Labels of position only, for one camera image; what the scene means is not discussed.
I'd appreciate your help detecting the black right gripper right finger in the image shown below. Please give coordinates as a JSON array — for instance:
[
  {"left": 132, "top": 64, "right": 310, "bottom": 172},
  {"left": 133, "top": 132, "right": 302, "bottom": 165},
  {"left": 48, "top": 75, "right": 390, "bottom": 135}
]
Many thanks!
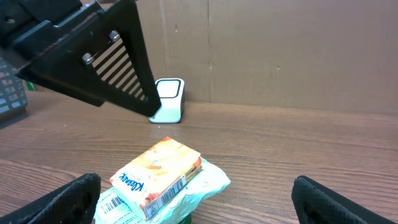
[{"left": 291, "top": 175, "right": 395, "bottom": 224}]

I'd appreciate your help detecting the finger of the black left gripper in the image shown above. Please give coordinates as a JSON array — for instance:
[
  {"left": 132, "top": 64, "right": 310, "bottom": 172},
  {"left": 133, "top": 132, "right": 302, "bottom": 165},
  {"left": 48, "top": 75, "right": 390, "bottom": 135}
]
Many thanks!
[{"left": 62, "top": 1, "right": 160, "bottom": 117}]

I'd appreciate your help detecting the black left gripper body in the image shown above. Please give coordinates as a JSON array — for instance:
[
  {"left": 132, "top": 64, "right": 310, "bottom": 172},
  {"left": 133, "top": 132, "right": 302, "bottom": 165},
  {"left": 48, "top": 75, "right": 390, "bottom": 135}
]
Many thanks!
[{"left": 1, "top": 1, "right": 104, "bottom": 106}]

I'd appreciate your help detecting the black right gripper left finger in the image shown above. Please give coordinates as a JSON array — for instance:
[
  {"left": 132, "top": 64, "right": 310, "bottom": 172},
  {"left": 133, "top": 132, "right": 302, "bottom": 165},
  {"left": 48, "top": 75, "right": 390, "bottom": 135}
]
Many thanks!
[{"left": 1, "top": 173, "right": 101, "bottom": 224}]

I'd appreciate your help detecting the white barcode scanner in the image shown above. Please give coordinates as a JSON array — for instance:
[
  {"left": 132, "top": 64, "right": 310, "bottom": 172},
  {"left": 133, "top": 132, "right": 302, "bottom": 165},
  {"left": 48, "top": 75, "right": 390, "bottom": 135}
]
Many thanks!
[{"left": 149, "top": 78, "right": 185, "bottom": 124}]

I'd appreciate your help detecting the teal wet wipes pack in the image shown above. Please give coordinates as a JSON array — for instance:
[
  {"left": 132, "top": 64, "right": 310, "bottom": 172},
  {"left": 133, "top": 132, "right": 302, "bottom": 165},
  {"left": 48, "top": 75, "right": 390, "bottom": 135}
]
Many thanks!
[{"left": 94, "top": 159, "right": 231, "bottom": 224}]

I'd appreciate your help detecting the grey plastic basket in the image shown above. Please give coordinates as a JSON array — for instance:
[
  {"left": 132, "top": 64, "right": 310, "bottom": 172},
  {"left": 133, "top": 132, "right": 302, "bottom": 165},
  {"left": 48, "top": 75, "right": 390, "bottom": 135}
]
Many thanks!
[{"left": 0, "top": 58, "right": 29, "bottom": 129}]

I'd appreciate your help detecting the orange Kleenex tissue pack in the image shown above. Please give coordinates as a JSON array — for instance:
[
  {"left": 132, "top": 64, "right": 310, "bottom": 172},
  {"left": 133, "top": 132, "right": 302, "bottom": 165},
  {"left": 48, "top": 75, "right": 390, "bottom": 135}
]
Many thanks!
[{"left": 109, "top": 137, "right": 202, "bottom": 221}]

